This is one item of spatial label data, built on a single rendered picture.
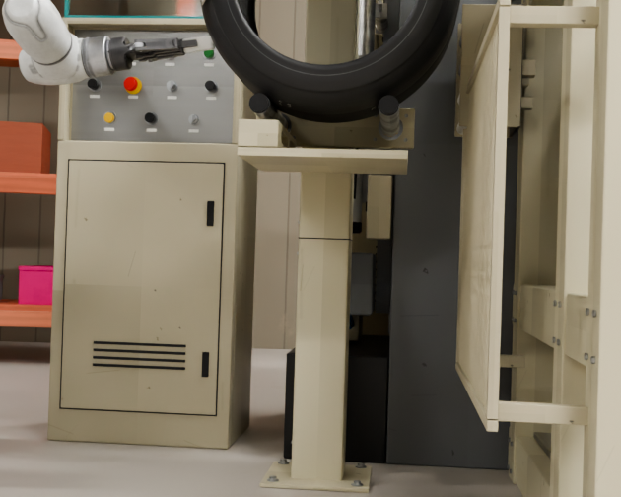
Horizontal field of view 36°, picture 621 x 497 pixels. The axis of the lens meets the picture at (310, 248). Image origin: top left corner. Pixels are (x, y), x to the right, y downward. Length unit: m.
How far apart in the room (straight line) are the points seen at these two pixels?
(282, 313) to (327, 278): 3.61
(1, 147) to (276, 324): 2.05
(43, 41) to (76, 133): 0.89
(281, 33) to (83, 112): 3.29
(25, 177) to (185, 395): 2.28
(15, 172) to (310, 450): 2.97
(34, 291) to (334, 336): 2.79
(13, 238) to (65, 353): 3.30
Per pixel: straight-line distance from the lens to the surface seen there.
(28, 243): 6.20
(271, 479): 2.45
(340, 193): 2.43
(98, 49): 2.26
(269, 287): 6.02
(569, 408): 1.60
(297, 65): 2.07
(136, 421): 2.93
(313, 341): 2.43
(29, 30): 2.14
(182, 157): 2.87
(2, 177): 4.94
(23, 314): 4.91
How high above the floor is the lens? 0.56
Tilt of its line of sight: 1 degrees up
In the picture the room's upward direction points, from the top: 2 degrees clockwise
